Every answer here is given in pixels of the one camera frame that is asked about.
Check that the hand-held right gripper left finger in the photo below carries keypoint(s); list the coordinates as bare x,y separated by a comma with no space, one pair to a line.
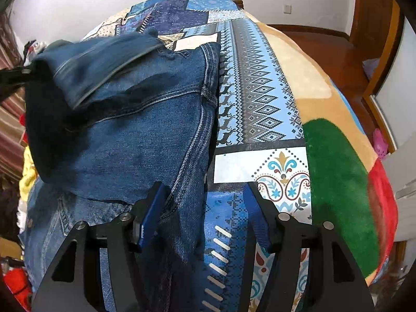
152,213

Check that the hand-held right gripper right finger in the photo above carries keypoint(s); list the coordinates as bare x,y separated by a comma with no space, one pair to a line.
257,216

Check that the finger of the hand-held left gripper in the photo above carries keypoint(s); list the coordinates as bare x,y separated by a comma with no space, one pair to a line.
14,75

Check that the blue denim jeans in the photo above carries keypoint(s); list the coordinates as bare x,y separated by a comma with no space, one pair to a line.
146,120

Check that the pile of mixed clothes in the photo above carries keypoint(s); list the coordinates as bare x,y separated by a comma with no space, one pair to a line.
35,48

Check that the striped brown curtain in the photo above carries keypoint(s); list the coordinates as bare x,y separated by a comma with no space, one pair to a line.
9,120

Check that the multicolour plush blanket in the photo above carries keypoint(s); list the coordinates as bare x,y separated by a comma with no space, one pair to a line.
334,169

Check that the yellow cartoon blanket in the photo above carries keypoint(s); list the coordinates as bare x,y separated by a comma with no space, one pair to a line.
27,175

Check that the blue patchwork bed sheet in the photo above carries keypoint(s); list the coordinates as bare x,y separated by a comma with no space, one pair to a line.
260,104

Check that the pink slipper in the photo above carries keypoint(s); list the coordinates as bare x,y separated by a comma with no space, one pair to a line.
379,143

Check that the white cabinet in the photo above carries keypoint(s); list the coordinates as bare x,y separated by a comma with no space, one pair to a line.
406,201

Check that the red cloth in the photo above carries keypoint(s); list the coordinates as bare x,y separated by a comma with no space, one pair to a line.
18,279

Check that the pale purple cloth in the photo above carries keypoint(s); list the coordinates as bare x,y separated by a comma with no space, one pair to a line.
370,67

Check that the wooden wardrobe with white door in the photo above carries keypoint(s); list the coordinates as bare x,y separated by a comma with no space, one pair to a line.
386,81

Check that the brown wooden door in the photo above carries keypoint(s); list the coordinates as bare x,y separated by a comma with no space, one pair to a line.
370,13

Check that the white wall socket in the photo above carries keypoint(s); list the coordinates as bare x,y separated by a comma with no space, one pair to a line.
287,8

